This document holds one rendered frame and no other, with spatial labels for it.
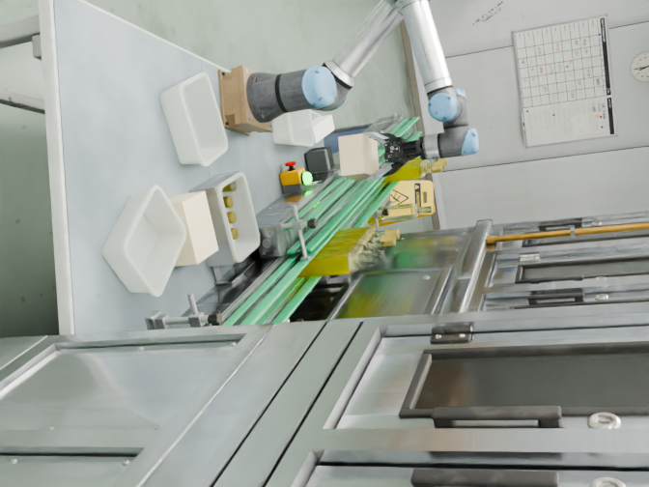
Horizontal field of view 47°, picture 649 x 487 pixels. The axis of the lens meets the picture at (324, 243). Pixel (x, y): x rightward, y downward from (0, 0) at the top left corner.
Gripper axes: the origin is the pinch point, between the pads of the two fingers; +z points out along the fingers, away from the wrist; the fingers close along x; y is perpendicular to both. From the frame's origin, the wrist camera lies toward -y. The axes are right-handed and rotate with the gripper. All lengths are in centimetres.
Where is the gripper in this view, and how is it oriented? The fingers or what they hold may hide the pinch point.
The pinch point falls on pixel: (364, 157)
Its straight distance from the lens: 231.5
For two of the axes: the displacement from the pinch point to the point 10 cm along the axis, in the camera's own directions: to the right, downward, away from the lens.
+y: -3.6, -0.1, -9.3
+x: 0.8, 10.0, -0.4
